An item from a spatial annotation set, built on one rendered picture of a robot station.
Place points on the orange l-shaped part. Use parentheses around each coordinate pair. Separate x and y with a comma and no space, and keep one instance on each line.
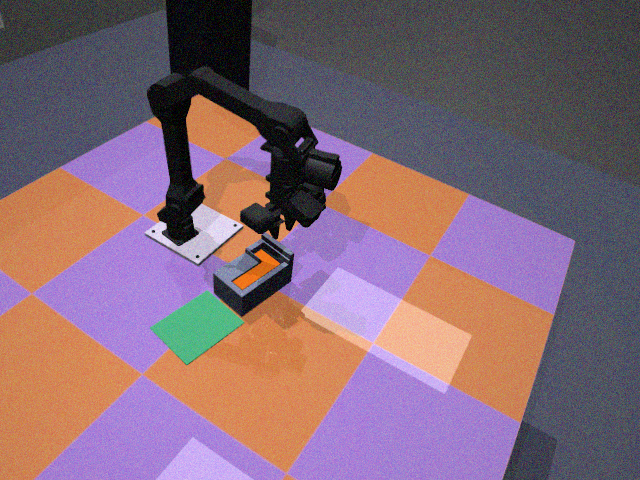
(266,264)

